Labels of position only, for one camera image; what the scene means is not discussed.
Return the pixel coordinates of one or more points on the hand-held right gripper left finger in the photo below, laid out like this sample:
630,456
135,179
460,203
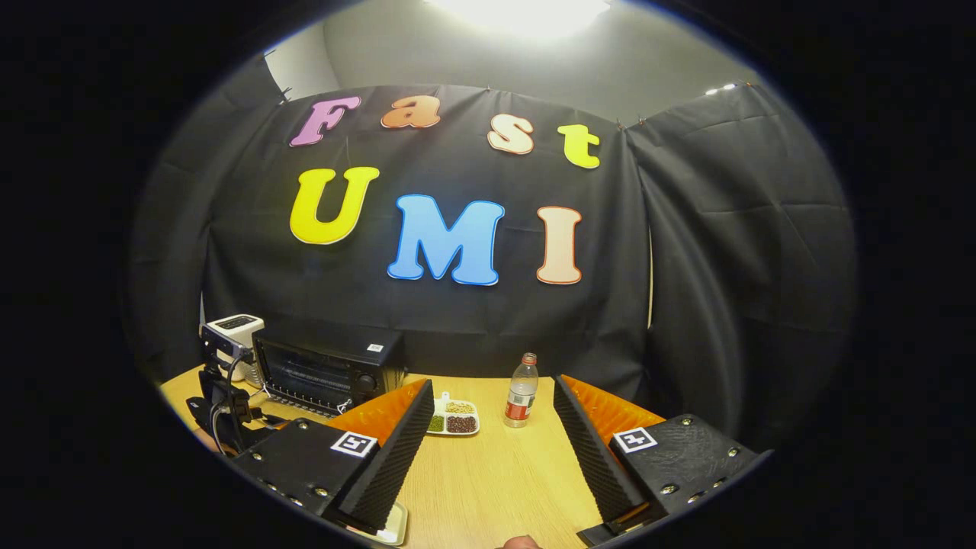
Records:
389,469

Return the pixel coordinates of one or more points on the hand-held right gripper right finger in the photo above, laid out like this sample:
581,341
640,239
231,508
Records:
595,465

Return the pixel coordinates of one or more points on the cream square food plate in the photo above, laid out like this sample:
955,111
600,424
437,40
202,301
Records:
393,526

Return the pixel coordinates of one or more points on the white divided bean dish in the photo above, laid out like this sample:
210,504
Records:
457,423

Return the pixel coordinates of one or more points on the black electric oven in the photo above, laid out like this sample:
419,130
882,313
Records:
328,374

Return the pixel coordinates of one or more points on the white toaster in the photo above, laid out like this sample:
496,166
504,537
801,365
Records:
244,322

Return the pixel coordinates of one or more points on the clear red label water bottle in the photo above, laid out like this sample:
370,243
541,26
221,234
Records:
521,396

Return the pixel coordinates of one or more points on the black backdrop cloth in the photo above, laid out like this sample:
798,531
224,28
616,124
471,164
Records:
457,320

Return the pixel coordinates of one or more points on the small ceiling light panel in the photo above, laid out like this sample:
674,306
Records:
722,89

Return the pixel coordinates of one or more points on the large ceiling light panel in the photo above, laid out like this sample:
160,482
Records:
518,15

